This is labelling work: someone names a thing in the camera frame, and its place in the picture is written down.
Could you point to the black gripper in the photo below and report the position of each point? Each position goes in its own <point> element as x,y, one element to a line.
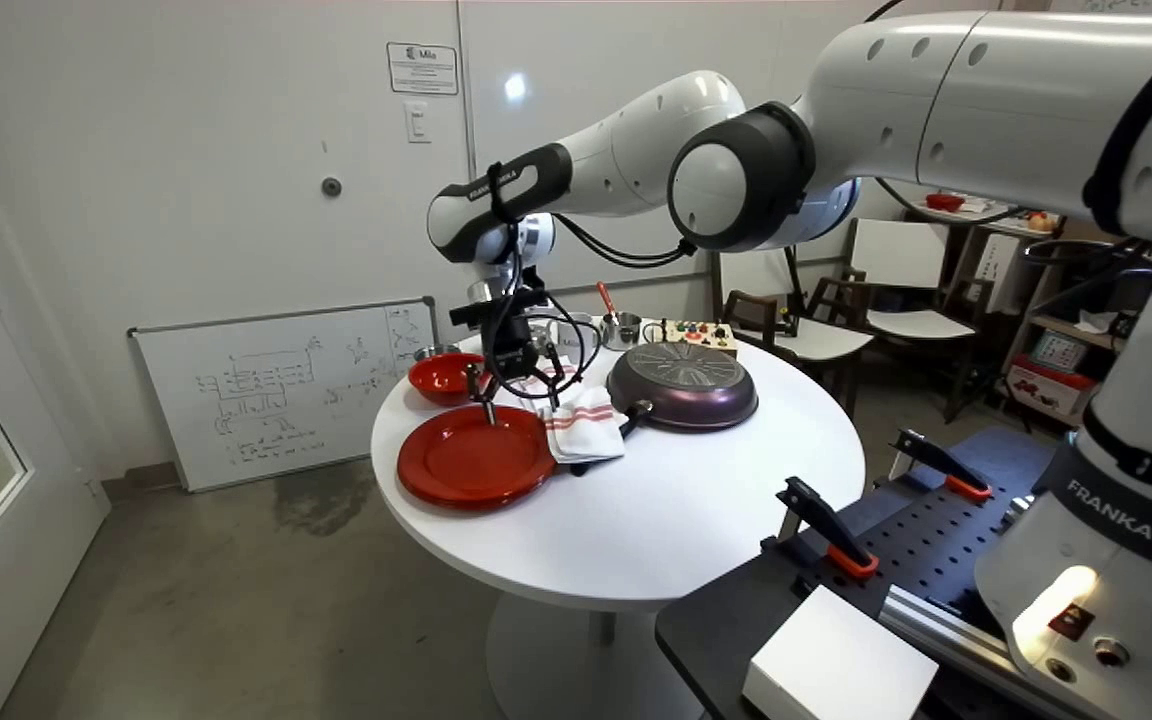
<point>515,332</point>

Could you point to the white towel with red stripes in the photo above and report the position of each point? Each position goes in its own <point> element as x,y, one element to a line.
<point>587,433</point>

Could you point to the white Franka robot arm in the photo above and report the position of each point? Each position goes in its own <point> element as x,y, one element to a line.
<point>1003,105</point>

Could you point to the red bowl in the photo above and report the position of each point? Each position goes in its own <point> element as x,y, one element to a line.
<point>440,377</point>

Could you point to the red plate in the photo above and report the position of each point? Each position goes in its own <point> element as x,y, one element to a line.
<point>471,462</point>

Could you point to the purple frying pan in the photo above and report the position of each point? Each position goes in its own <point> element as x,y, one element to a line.
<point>680,384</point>

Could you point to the wooden toy board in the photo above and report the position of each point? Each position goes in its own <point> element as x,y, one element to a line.
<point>697,332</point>

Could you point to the white chair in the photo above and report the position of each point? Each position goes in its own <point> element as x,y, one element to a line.
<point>896,262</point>
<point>823,342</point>

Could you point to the black workbench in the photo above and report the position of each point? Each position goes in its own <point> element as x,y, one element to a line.
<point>921,533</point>

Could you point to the wooden shelf desk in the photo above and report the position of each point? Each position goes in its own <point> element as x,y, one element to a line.
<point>1003,221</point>

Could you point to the red and white box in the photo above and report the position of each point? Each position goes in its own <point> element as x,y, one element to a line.
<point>1045,389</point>

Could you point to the white door with window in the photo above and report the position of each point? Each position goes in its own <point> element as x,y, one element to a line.
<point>3,600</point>

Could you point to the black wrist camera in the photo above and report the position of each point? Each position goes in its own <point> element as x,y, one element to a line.
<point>476,315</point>

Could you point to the whiteboard leaning on wall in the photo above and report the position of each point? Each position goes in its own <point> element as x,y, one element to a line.
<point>281,395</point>

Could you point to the round wall door stopper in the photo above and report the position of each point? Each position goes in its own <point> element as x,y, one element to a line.
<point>330,190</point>

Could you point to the small wall label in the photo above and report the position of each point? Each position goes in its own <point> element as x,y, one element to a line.
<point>419,127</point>

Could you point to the paper wall sign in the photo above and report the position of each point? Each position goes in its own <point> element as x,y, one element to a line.
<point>420,70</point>

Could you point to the aluminium rail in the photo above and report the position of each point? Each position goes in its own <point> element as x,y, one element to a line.
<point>940,625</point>

